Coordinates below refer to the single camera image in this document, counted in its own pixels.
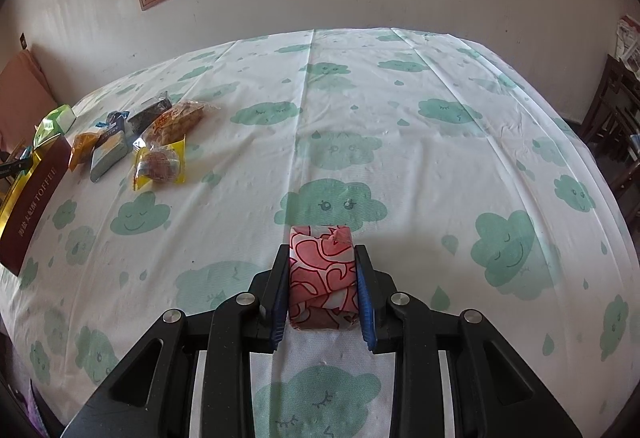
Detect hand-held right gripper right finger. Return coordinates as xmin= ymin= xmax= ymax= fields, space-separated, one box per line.
xmin=352 ymin=244 xmax=583 ymax=438

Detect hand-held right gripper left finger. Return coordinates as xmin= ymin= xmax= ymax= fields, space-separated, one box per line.
xmin=60 ymin=243 xmax=293 ymax=438

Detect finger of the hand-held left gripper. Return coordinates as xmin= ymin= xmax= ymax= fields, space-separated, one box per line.
xmin=0 ymin=157 xmax=32 ymax=181

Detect gold tin box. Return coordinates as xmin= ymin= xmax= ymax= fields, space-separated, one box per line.
xmin=0 ymin=136 xmax=73 ymax=277

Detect pink patterned snack packet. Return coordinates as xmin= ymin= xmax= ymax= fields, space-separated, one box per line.
xmin=289 ymin=224 xmax=360 ymax=333

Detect orange snack packet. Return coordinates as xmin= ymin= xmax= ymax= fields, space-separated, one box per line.
xmin=67 ymin=130 xmax=103 ymax=173

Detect light blue cracker packet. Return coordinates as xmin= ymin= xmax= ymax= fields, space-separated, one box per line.
xmin=89 ymin=120 xmax=132 ymax=183

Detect blue candy packet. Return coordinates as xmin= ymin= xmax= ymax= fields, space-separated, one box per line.
xmin=95 ymin=110 xmax=130 ymax=129

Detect silver snack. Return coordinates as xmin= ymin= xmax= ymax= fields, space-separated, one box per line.
xmin=127 ymin=92 xmax=173 ymax=133

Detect clear red snack packets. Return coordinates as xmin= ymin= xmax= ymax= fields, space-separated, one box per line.
xmin=131 ymin=139 xmax=187 ymax=192

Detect clear peanut snack packet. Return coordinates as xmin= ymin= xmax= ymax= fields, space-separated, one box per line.
xmin=140 ymin=100 xmax=221 ymax=146

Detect green tissue pack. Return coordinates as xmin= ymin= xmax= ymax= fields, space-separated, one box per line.
xmin=32 ymin=104 xmax=77 ymax=146

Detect cloud-printed tablecloth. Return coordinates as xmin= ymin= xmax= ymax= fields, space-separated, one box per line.
xmin=0 ymin=26 xmax=640 ymax=438

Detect dark wooden chair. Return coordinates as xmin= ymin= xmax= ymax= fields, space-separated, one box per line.
xmin=580 ymin=55 xmax=640 ymax=219

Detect stack of newspapers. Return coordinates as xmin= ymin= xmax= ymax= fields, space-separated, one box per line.
xmin=615 ymin=15 xmax=640 ymax=63

